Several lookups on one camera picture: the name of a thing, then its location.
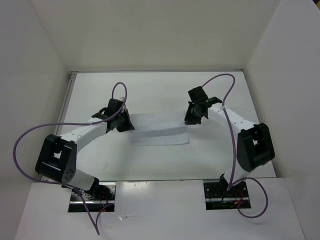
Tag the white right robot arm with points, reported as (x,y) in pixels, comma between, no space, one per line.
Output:
(252,145)

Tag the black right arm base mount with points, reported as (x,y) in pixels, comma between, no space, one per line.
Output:
(218,198)

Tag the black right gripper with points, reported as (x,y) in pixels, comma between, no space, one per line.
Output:
(189,120)

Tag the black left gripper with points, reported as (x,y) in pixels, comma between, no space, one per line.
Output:
(128,125)

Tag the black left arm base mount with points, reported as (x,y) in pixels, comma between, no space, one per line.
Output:
(103,199)

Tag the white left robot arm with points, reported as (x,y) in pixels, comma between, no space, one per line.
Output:
(57,160)

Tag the white skirt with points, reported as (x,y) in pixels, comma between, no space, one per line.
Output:
(158,129)

